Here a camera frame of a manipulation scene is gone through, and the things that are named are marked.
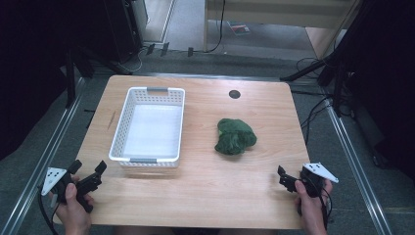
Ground black floor cables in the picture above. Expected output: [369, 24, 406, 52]
[295, 57, 337, 146]

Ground white plastic basket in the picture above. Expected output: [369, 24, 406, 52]
[108, 86, 186, 168]

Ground dark curtain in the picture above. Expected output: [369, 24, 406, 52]
[326, 0, 415, 179]
[0, 0, 112, 161]

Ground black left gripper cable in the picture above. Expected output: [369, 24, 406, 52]
[36, 184, 61, 235]

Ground red booklet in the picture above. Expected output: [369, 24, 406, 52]
[227, 21, 252, 36]

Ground light wooden furniture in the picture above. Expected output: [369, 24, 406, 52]
[203, 0, 362, 61]

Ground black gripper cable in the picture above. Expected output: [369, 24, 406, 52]
[317, 182, 333, 231]
[36, 184, 61, 235]

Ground person's left hand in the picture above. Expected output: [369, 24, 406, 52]
[52, 175, 96, 235]

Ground metal floor rail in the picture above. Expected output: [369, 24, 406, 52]
[324, 97, 394, 235]
[0, 77, 86, 235]

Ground person's right hand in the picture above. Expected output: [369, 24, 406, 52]
[293, 178, 334, 235]

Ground black metal stand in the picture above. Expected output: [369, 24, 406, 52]
[64, 45, 131, 110]
[279, 48, 350, 118]

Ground black hanging cable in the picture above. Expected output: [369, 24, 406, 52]
[203, 0, 227, 54]

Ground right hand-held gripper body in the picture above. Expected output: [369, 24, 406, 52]
[298, 162, 340, 199]

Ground green broccoli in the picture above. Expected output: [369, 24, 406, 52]
[213, 117, 258, 156]

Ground black cabinet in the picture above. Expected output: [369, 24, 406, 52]
[103, 0, 149, 64]

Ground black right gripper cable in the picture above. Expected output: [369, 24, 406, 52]
[317, 182, 333, 231]

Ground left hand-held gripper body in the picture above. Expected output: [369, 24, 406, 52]
[40, 166, 103, 214]

